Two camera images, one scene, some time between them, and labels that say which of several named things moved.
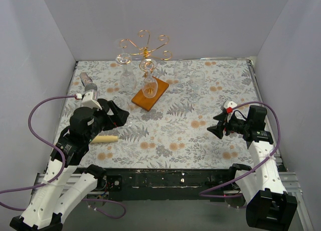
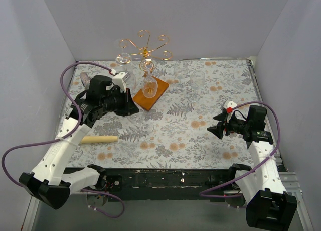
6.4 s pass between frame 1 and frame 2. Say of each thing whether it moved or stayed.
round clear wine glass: stayed
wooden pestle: stayed
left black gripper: moved
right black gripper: stayed
